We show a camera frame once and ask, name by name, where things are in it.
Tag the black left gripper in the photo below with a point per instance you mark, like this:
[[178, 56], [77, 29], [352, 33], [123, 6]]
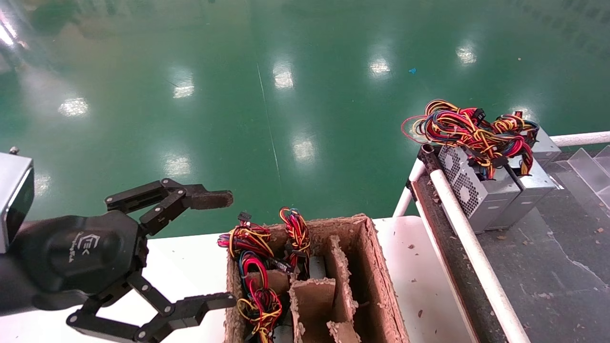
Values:
[[71, 257]]

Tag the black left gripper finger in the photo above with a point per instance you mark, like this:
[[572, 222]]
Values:
[[209, 200]]

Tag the silver power supply unit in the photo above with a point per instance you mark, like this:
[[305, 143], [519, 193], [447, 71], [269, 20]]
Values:
[[318, 267], [472, 195], [450, 162]]

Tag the brown cardboard box with dividers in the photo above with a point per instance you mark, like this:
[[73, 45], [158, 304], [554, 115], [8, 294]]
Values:
[[376, 286]]

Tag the white pipe leg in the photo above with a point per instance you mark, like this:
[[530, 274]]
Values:
[[407, 190]]

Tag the black pipe joint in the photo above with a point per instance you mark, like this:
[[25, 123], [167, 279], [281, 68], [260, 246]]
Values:
[[429, 159]]

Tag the black table edge strip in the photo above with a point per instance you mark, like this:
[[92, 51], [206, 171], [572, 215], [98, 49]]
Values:
[[448, 247]]

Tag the clear acrylic divider tray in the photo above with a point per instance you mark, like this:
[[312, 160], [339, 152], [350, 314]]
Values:
[[588, 166]]

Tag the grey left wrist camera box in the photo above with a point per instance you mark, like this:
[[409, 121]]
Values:
[[14, 200]]

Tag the white pipe rail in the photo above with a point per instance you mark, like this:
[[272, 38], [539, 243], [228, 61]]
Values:
[[581, 138], [472, 247]]

